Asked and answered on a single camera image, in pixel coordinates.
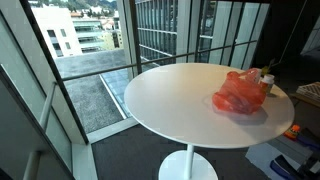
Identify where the white Pantene bottle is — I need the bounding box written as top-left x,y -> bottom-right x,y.
253,68 -> 263,84

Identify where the amber bottle with white lid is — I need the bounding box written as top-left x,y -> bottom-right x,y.
259,73 -> 276,95

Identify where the dark metal window railing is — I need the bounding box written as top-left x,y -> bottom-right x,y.
61,39 -> 259,82

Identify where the red plastic bag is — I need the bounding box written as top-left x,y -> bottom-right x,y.
212,68 -> 268,115

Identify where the yellow green small object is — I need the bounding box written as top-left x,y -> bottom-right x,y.
260,59 -> 276,77

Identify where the white floor board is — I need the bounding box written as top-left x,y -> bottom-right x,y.
245,142 -> 301,180

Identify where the orange toy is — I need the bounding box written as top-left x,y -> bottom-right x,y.
283,124 -> 301,141

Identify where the blue floor item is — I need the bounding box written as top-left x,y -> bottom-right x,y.
269,159 -> 292,180

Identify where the white lattice tray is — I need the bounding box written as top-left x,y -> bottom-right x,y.
295,81 -> 320,104

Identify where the white table pedestal base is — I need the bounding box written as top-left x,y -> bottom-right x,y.
158,143 -> 219,180

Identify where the white pipe rail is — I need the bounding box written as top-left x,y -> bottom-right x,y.
22,81 -> 58,180

